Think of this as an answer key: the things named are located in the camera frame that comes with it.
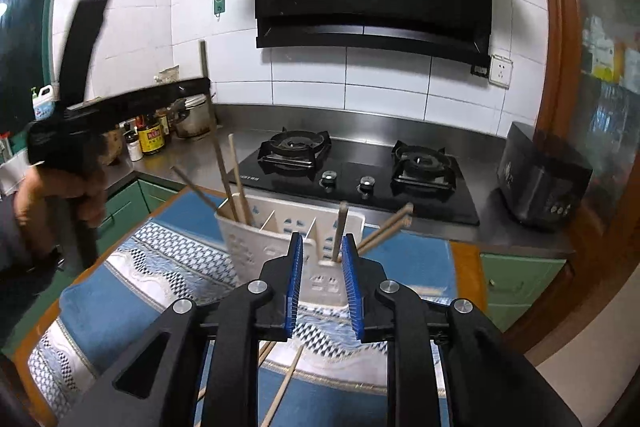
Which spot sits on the black gas cooktop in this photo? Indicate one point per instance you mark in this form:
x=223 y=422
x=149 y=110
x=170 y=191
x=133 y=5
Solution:
x=350 y=167

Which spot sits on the person's left hand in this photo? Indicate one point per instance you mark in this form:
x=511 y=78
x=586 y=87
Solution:
x=55 y=183

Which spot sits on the green wall hook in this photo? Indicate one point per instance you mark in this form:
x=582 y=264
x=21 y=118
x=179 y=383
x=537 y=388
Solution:
x=220 y=2

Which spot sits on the wooden glass door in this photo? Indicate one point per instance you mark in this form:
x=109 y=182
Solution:
x=600 y=107

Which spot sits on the cluster of condiment bottles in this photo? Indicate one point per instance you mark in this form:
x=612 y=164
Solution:
x=151 y=139

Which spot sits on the white wall socket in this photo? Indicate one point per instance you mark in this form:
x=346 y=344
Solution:
x=500 y=71

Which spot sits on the black countertop appliance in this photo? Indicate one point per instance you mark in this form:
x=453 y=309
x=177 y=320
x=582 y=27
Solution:
x=540 y=177

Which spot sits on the steel pot with lid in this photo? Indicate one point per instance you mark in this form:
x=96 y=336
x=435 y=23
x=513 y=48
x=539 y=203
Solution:
x=192 y=119

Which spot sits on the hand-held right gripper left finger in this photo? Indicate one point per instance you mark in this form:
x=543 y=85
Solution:
x=295 y=287

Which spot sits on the blue patterned table cloth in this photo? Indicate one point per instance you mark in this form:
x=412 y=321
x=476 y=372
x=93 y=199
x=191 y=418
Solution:
x=115 y=307

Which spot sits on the white plastic chopstick holder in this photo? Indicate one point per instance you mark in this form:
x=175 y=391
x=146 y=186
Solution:
x=250 y=252

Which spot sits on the white detergent jug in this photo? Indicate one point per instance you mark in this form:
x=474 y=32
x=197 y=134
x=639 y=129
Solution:
x=45 y=104

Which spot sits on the green kitchen cabinet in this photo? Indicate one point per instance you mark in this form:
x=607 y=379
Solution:
x=520 y=287
x=135 y=202

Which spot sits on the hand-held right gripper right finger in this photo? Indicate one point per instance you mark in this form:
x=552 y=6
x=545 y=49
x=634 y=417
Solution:
x=352 y=287

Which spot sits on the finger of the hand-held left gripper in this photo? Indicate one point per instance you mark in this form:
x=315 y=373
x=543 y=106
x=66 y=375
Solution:
x=140 y=96
x=82 y=52

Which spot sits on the dark green framed window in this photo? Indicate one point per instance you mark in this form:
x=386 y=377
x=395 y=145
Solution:
x=25 y=7

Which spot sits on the person's left forearm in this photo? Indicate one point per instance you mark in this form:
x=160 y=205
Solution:
x=20 y=252

